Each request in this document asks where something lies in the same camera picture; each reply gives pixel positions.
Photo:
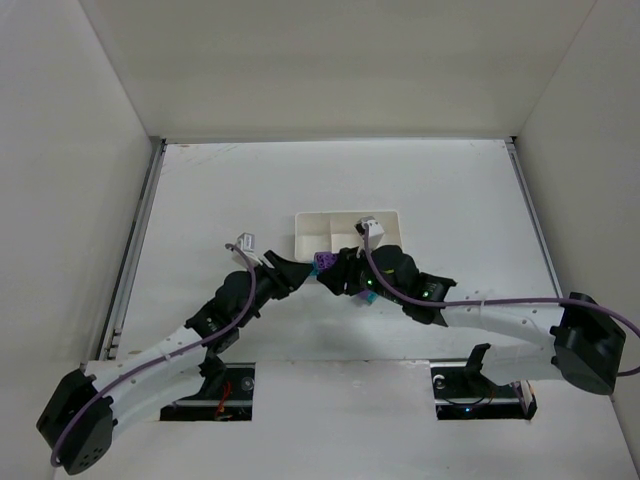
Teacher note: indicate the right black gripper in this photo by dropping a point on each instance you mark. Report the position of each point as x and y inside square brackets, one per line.
[348, 270]

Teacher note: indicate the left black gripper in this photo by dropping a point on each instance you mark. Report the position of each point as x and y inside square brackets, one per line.
[276, 275]

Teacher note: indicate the purple lego plate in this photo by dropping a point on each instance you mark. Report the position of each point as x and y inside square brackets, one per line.
[323, 261]

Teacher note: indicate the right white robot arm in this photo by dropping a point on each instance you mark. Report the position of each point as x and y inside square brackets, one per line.
[572, 339]

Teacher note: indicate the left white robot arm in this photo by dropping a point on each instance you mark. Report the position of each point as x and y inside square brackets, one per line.
[86, 412]

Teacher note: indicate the teal lego brick on table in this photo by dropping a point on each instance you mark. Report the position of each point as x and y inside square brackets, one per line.
[366, 296]

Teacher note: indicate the white three-compartment tray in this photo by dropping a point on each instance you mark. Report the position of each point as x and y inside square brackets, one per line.
[330, 231]

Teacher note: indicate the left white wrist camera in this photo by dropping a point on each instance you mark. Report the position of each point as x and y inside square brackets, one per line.
[244, 250]

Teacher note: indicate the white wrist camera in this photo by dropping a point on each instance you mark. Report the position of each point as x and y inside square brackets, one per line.
[244, 250]
[371, 230]

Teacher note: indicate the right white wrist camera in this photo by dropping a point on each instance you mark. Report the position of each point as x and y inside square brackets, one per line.
[371, 230]

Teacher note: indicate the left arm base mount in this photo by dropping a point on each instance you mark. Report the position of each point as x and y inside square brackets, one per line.
[229, 399]

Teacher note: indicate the left aluminium rail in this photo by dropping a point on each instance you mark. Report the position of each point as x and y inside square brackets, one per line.
[111, 328]

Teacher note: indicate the aluminium rail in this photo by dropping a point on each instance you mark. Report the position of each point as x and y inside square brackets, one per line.
[512, 151]
[111, 328]

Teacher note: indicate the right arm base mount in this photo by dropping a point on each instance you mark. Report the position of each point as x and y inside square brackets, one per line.
[462, 393]

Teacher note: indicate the right aluminium rail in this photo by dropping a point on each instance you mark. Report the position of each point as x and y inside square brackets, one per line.
[512, 151]

